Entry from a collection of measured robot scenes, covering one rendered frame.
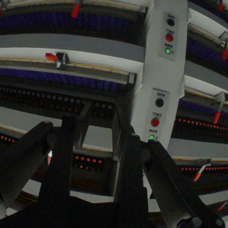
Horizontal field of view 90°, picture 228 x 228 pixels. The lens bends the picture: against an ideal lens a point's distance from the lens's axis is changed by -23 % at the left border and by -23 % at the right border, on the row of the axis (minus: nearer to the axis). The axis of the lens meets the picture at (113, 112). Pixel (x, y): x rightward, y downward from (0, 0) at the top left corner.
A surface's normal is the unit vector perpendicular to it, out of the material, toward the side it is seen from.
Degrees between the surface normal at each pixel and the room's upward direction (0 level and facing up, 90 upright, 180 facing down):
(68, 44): 111
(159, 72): 90
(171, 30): 90
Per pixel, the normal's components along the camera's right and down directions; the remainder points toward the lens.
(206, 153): 0.11, -0.20
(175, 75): 0.05, 0.15
